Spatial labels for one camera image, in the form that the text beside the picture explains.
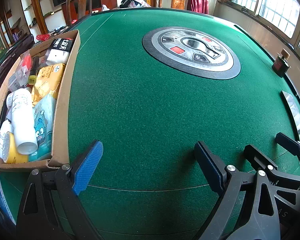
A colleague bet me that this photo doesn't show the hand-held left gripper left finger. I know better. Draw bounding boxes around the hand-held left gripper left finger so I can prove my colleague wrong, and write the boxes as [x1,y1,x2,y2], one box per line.
[16,140,103,240]

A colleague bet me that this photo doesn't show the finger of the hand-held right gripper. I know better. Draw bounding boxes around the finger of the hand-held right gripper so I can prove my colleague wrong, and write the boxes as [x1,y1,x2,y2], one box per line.
[275,132,300,178]
[243,144,300,193]

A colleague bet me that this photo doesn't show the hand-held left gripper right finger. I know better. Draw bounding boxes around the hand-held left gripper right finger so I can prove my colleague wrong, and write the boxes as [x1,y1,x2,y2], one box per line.
[194,141,282,240]

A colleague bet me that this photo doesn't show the cardboard box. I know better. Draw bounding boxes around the cardboard box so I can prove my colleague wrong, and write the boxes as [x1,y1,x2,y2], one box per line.
[0,29,81,173]

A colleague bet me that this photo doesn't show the white labelled bottle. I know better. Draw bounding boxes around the white labelled bottle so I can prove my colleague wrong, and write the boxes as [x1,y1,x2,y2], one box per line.
[0,120,14,159]

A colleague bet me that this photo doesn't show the black white sock packet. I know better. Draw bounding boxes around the black white sock packet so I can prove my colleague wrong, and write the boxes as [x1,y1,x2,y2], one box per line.
[45,37,74,65]

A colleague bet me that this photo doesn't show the metal table edge plate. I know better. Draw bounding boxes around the metal table edge plate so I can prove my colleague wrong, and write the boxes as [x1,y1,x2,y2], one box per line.
[280,90,300,143]

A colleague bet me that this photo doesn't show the blue cartoon tissue packet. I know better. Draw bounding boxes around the blue cartoon tissue packet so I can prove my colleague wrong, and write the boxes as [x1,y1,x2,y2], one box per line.
[29,95,57,162]

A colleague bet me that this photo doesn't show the yellow round jar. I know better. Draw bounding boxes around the yellow round jar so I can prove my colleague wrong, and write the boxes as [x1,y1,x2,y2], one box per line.
[2,131,29,164]

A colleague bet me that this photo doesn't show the dark perfume bottle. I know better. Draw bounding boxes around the dark perfume bottle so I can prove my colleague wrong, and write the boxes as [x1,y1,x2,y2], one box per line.
[272,49,291,78]

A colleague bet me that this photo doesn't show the tall white bottle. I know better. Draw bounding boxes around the tall white bottle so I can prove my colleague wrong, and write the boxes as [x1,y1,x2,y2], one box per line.
[11,88,38,155]

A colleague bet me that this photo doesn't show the yellow packet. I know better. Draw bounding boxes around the yellow packet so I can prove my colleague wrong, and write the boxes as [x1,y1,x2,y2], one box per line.
[31,64,66,105]

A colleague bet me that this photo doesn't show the black marker pen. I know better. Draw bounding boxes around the black marker pen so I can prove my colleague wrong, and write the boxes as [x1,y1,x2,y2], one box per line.
[27,56,40,87]

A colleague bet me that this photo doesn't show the clear plastic bag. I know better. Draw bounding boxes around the clear plastic bag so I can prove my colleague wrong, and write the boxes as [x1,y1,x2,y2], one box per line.
[8,50,33,93]

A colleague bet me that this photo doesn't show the round table control panel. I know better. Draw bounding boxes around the round table control panel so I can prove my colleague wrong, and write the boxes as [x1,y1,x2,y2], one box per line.
[142,26,241,80]

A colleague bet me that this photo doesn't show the dark glossy table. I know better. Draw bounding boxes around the dark glossy table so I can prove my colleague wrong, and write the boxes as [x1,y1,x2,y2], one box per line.
[0,32,35,98]

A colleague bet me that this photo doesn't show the window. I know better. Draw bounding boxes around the window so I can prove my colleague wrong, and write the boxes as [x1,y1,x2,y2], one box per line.
[230,0,300,55]

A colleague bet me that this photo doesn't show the pile of clothes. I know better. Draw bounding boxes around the pile of clothes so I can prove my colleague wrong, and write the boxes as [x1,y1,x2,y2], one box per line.
[119,0,152,8]

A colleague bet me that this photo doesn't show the wooden wall shelf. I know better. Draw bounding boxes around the wooden wall shelf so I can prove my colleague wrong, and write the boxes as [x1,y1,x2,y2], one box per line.
[0,0,65,48]

